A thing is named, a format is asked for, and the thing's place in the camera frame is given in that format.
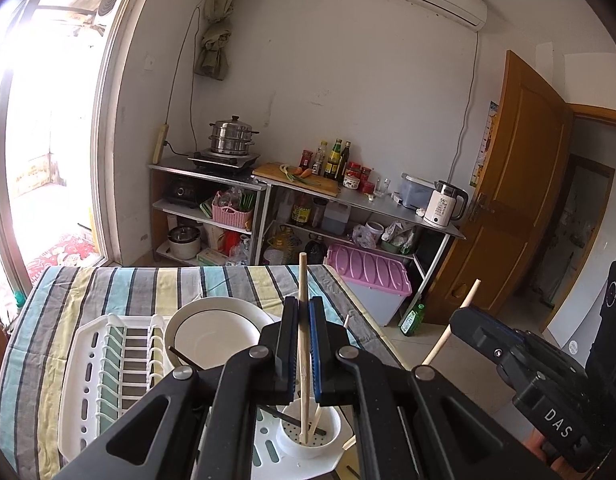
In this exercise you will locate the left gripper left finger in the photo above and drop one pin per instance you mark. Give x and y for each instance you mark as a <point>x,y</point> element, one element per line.
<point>228,440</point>

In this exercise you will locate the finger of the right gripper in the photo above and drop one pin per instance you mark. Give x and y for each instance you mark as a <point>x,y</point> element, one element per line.
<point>489,337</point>

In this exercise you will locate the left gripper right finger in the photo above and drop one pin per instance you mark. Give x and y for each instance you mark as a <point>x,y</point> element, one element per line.
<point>401,432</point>

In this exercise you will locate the wooden chopstick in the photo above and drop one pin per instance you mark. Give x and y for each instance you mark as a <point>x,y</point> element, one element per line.
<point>314,422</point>
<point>303,341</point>
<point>444,337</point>

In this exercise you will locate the metal kitchen shelf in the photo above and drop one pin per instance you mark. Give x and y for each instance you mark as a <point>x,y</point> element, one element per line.
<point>286,219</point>

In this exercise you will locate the person right hand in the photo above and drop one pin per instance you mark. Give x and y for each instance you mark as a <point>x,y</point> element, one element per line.
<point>534,443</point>

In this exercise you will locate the white utensil cup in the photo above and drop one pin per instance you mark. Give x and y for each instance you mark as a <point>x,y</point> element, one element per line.
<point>324,431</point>

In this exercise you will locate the large white bowl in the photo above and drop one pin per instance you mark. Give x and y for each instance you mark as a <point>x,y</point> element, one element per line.
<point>211,330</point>

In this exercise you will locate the green glass bottle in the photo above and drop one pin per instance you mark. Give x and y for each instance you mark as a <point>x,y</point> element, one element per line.
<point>412,320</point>

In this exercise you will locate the pink lid storage box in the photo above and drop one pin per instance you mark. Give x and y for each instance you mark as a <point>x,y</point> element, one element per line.
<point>380,283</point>

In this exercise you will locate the white electric kettle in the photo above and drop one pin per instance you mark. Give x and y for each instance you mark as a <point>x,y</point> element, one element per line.
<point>447,204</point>

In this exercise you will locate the white plastic dish rack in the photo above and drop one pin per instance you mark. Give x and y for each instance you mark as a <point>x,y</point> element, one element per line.
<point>117,359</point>

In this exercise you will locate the pink plastic basket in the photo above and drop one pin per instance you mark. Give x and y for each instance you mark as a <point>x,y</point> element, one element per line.
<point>228,216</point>

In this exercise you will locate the wooden door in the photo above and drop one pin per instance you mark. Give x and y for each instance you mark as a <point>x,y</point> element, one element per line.
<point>514,199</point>

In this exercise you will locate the wooden cutting board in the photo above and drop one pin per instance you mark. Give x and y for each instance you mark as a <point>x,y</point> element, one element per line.
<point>304,179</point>

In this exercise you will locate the black induction cooker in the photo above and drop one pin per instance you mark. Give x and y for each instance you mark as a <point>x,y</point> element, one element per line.
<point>233,162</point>

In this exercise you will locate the striped tablecloth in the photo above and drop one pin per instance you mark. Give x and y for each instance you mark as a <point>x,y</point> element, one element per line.
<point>33,368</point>

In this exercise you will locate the steel steamer pot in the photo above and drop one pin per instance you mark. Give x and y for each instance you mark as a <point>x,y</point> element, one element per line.
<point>231,137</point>

